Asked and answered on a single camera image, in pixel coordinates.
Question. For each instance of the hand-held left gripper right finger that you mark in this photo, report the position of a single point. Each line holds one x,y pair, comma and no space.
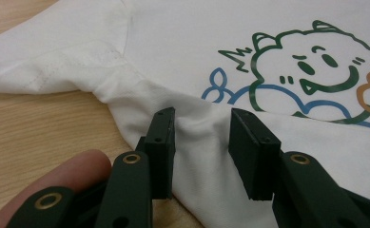
252,158

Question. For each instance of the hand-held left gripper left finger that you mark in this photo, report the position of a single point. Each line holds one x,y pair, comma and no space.
162,158

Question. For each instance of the white cartoon print t-shirt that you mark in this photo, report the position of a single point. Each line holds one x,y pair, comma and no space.
189,47

